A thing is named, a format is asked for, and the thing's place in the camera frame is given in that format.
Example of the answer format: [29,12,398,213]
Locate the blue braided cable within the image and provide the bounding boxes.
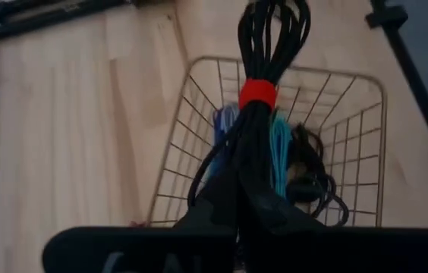
[212,102,241,179]

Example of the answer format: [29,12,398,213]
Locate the black cable silver plugs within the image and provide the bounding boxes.
[288,123,351,227]

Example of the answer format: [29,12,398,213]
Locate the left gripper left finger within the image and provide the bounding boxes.
[174,166,241,232]

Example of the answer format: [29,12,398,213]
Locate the gold wire basket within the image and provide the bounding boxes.
[147,55,389,228]

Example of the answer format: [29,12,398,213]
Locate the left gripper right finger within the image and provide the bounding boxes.
[240,174,329,233]

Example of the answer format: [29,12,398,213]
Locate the black cable with red strap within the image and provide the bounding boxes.
[187,0,313,213]

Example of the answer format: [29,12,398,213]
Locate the teal braided cable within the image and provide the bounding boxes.
[269,111,294,198]

